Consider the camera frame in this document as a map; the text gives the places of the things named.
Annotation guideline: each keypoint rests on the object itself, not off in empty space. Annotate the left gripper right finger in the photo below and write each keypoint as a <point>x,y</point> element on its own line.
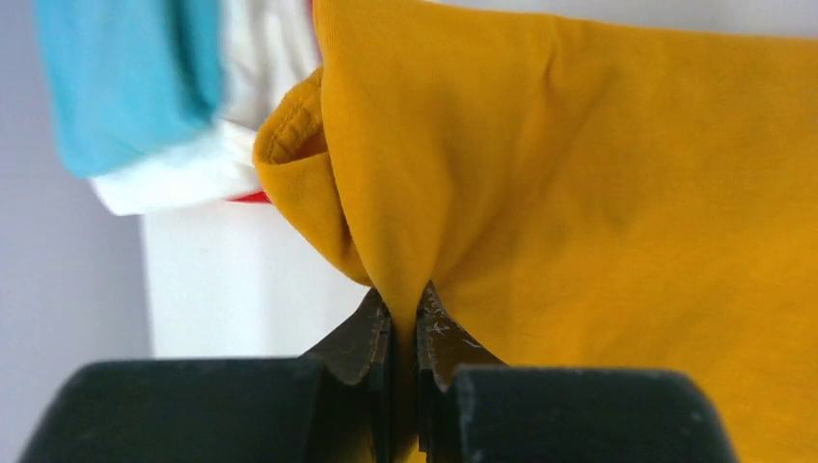
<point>472,407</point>

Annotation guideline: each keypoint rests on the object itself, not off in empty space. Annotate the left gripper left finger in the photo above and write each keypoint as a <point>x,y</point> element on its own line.
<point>330,404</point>

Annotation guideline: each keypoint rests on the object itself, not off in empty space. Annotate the yellow t-shirt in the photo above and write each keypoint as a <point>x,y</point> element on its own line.
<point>580,193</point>

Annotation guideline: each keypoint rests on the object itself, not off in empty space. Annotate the folded red t-shirt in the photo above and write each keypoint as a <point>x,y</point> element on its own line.
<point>253,198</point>

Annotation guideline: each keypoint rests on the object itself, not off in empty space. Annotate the folded white t-shirt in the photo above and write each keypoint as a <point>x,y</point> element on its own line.
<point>266,48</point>

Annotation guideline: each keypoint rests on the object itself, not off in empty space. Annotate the folded teal t-shirt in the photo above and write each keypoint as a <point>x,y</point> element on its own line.
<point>129,78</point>

